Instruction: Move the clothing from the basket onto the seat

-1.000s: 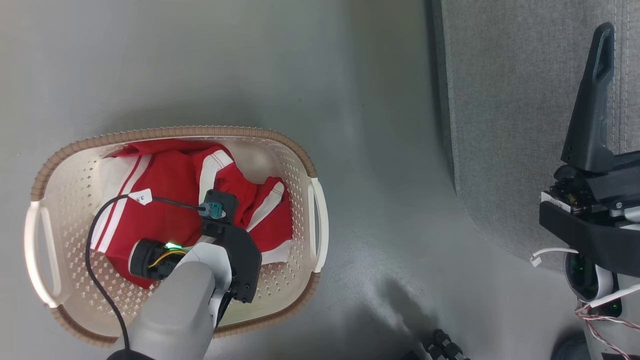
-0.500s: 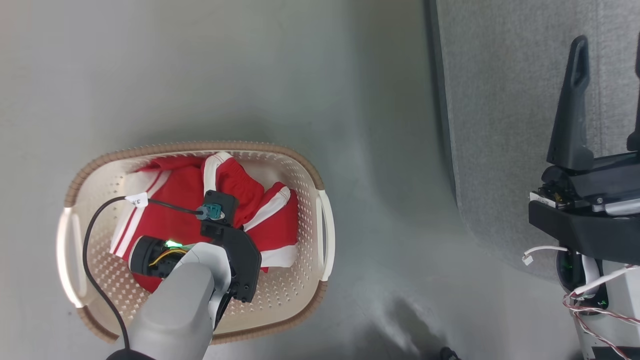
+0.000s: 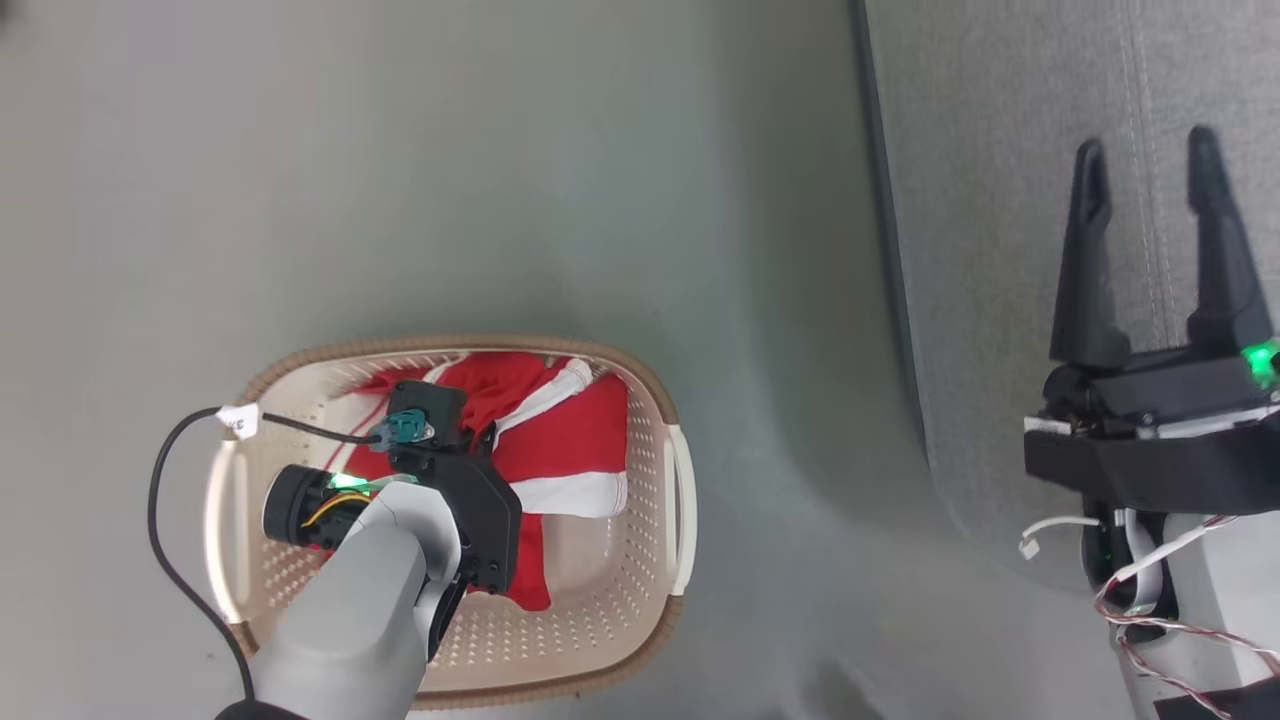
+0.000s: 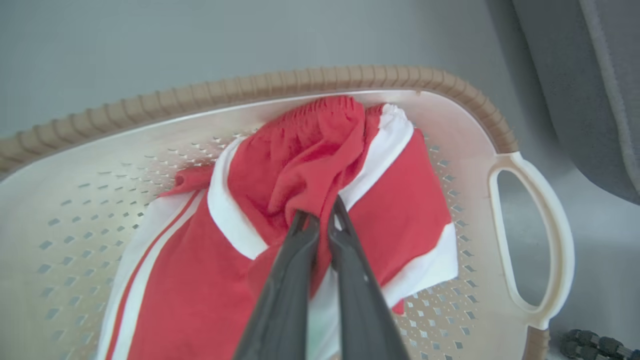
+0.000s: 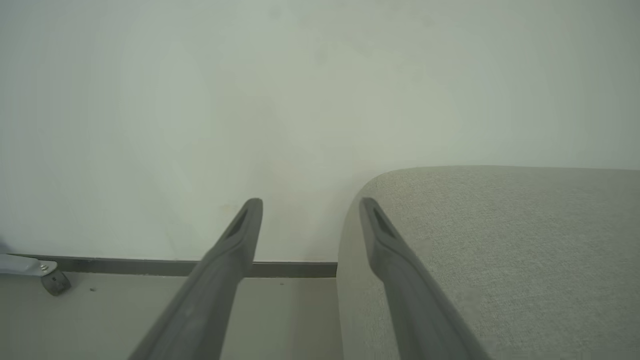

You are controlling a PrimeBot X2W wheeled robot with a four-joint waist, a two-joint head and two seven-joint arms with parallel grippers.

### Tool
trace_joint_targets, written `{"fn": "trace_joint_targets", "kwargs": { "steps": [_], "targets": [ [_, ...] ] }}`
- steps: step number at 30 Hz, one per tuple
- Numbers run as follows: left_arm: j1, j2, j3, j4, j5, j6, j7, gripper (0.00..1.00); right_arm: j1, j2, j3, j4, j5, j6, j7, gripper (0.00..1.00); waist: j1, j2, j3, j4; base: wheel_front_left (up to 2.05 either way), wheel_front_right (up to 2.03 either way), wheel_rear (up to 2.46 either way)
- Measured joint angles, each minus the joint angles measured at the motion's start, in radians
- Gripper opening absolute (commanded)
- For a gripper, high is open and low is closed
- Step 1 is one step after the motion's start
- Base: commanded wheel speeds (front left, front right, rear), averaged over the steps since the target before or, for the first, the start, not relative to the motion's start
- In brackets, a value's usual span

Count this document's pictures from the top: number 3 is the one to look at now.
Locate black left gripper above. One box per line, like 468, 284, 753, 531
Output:
389, 443, 524, 601

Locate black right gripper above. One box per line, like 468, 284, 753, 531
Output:
1024, 125, 1280, 517

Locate red and white clothing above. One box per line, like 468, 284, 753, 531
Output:
335, 351, 630, 612

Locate cream perforated laundry basket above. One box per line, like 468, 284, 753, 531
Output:
204, 336, 698, 711

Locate grey fabric sofa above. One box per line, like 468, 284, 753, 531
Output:
850, 0, 1280, 591

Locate short white cable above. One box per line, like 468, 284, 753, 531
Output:
1018, 514, 1103, 560

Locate thin black cable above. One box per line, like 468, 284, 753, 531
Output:
148, 407, 386, 701

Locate red white twisted wires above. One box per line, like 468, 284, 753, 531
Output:
1093, 514, 1280, 720

